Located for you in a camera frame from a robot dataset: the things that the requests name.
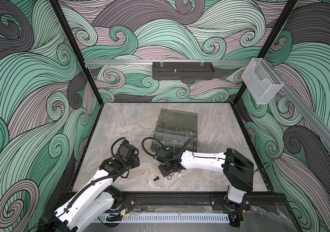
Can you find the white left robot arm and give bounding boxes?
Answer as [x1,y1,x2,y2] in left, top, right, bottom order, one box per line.
[36,154,140,232]

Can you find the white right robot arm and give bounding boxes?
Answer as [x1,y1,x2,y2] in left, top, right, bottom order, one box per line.
[154,148,255,205]

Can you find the pile of bolts and nuts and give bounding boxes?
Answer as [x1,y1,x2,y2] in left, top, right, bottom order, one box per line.
[166,170,181,181]

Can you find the grey transparent organizer box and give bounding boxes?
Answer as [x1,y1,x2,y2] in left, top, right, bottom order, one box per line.
[150,108,198,153]

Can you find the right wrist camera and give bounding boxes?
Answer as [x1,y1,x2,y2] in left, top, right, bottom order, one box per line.
[155,147,172,160]

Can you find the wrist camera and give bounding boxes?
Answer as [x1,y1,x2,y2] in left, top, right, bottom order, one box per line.
[155,147,172,160]
[118,141,138,160]

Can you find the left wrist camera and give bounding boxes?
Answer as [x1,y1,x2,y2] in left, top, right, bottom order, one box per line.
[118,141,138,160]

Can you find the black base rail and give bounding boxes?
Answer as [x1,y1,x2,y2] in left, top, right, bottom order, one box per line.
[120,191,287,211]

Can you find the white slotted cable duct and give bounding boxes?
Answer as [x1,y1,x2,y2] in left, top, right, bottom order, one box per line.
[93,213,230,224]

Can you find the black vertical frame post left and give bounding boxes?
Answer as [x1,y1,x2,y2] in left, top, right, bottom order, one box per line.
[49,0,104,107]

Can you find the black vertical frame post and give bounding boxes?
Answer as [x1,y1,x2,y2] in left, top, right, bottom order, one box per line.
[232,0,297,108]
[49,0,104,107]

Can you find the black wall tray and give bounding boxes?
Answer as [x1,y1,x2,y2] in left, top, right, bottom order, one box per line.
[152,61,215,82]

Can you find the aluminium rail back wall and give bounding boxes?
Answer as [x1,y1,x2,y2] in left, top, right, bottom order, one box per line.
[84,59,250,66]

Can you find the aluminium rail wall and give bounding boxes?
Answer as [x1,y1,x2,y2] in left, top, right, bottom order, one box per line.
[84,59,250,66]
[271,63,330,148]

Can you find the clear plastic wall holder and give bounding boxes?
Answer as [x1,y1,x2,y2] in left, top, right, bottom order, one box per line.
[241,58,283,105]

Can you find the aluminium rail right wall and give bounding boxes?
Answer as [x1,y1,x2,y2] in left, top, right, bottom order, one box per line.
[271,63,330,148]

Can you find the black vertical frame post right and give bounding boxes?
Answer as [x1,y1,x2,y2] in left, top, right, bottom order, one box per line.
[232,0,297,108]

